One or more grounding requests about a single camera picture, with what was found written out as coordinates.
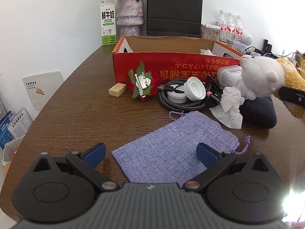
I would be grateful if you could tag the right water bottle red label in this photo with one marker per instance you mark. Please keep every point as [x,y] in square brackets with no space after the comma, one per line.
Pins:
[239,28]

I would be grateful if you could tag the clear jar of seeds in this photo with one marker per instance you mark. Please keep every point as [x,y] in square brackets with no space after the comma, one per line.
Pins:
[210,32]

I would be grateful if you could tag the red green flower brooch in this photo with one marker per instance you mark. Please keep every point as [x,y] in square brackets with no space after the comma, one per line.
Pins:
[143,82]

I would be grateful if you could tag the black pen pink band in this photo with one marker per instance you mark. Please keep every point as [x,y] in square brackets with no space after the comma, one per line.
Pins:
[214,90]

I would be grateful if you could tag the green white milk carton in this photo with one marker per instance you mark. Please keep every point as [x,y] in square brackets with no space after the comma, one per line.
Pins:
[108,23]

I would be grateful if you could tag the purple textured vase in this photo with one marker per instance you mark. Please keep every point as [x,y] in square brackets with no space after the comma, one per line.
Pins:
[130,16]

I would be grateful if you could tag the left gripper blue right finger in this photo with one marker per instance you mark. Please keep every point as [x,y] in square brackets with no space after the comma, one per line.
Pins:
[217,165]

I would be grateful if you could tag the black paper shopping bag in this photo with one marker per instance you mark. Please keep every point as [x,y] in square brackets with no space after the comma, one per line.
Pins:
[174,18]

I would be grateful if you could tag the black power strip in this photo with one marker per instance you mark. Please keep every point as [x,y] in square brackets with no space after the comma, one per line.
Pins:
[265,51]

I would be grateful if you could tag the crumpled white tissue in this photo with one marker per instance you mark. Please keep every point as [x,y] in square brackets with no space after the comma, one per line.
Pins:
[227,112]

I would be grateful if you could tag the white round speaker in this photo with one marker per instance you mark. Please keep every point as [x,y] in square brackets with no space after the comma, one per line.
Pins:
[246,39]

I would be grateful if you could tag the blue white paper stack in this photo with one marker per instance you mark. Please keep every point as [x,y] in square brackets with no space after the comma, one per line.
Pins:
[14,126]

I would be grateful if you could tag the white round jar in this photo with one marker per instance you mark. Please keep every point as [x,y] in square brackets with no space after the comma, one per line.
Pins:
[177,97]

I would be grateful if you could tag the white yellow plush toy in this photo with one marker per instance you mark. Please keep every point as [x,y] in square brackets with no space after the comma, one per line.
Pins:
[264,76]

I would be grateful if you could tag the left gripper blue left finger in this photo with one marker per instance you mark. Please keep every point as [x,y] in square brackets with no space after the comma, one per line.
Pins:
[84,164]

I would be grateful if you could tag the dark navy pouch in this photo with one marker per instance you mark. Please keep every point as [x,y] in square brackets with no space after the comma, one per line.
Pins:
[259,113]

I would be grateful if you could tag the red orange cardboard box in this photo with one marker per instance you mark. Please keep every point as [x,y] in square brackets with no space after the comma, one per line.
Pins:
[168,58]

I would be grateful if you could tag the white board with sticker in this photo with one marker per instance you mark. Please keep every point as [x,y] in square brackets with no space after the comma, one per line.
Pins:
[41,87]

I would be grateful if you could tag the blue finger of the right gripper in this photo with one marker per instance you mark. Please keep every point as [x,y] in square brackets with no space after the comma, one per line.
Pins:
[292,95]

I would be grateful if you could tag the purple burlap drawstring pouch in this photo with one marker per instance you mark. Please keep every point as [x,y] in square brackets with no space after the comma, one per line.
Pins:
[169,154]

